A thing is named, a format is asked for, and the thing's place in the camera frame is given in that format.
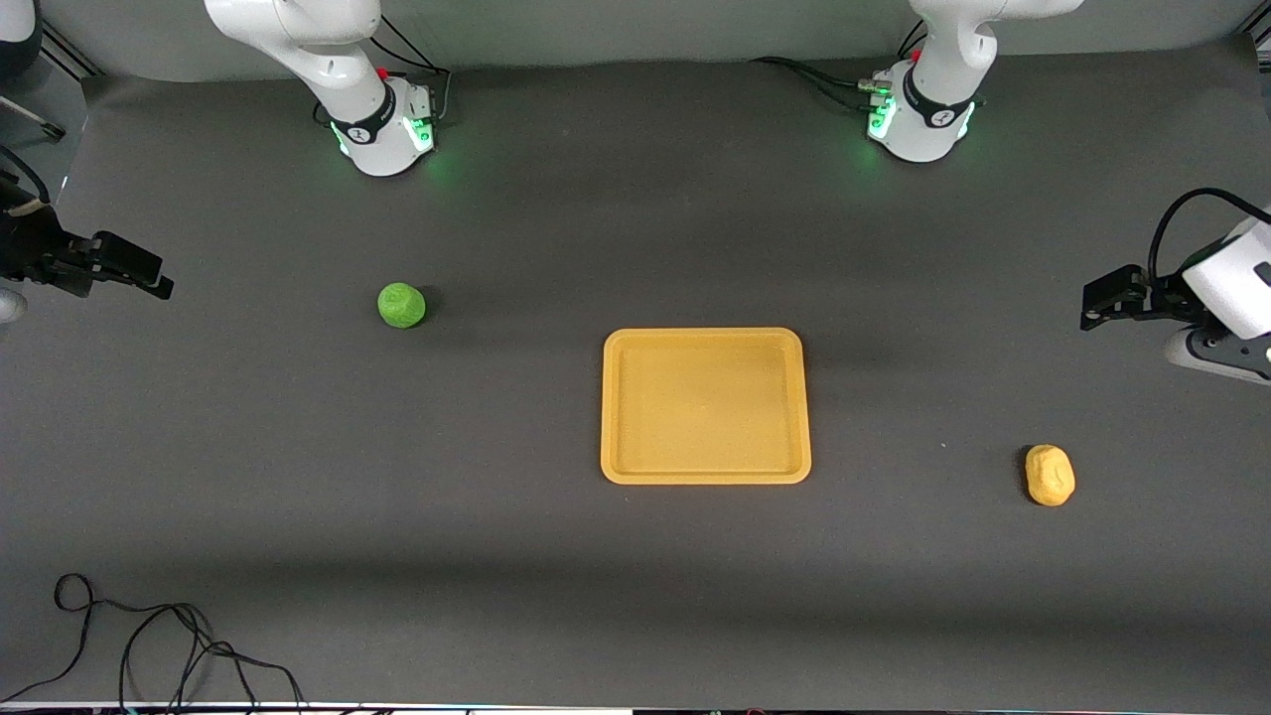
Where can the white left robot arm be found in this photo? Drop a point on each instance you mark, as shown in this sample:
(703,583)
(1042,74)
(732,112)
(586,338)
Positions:
(933,99)

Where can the dark grey table cloth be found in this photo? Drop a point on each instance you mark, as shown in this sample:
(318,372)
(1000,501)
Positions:
(596,596)

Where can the green apple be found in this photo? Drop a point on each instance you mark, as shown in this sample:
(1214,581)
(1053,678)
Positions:
(401,306)

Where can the orange plastic tray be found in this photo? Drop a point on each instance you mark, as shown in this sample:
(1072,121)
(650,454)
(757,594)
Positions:
(695,407)

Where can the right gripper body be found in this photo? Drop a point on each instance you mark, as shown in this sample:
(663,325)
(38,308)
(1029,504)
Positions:
(30,248)

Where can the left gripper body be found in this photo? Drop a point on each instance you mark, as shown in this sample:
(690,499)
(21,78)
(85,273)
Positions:
(1164,295)

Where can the yellow-brown potato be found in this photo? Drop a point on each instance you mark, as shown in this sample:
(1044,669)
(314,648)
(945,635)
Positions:
(1050,475)

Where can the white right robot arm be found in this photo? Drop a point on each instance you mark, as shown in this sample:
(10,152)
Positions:
(338,70)

